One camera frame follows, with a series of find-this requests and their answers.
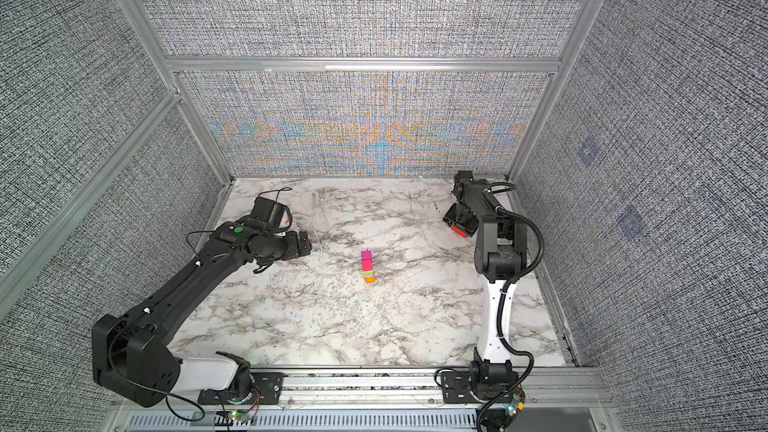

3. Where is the red wood cylinder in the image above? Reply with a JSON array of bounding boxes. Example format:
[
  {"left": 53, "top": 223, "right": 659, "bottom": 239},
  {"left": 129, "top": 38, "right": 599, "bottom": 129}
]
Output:
[{"left": 451, "top": 225, "right": 468, "bottom": 238}]

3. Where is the aluminium corner post left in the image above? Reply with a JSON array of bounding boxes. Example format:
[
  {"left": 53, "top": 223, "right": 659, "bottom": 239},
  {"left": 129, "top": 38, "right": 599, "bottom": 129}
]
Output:
[{"left": 116, "top": 0, "right": 234, "bottom": 184}]

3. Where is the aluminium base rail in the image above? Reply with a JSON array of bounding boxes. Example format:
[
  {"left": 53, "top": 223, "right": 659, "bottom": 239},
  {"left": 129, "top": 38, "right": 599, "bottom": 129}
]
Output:
[{"left": 100, "top": 366, "right": 622, "bottom": 431}]

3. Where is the pink wood cube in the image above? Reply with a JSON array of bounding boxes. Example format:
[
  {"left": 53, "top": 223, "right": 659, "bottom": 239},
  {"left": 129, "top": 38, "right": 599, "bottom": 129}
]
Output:
[{"left": 361, "top": 250, "right": 373, "bottom": 266}]

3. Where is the aluminium corner post right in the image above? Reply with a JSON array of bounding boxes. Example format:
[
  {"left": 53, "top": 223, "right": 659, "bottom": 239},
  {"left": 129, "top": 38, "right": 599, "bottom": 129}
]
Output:
[{"left": 506, "top": 0, "right": 605, "bottom": 182}]

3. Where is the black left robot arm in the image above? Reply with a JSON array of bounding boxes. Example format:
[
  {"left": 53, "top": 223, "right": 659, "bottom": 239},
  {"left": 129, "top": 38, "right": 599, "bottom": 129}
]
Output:
[{"left": 91, "top": 220, "right": 312, "bottom": 407}]

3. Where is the aluminium horizontal back bar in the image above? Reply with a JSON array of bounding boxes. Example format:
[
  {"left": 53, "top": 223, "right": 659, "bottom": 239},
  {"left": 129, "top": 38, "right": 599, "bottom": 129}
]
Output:
[{"left": 165, "top": 56, "right": 562, "bottom": 74}]

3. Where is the aluminium corner post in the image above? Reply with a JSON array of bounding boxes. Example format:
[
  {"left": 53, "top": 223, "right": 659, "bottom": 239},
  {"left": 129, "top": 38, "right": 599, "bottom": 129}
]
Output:
[
  {"left": 506, "top": 0, "right": 605, "bottom": 182},
  {"left": 116, "top": 0, "right": 234, "bottom": 184}
]

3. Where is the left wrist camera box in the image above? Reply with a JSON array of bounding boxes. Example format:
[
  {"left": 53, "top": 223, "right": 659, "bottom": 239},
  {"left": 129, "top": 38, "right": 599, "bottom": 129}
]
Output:
[{"left": 249, "top": 196, "right": 293, "bottom": 233}]

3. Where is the aluminium left wall bar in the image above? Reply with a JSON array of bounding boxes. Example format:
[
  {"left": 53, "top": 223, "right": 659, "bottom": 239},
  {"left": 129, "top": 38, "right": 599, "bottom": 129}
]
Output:
[{"left": 1, "top": 89, "right": 180, "bottom": 316}]

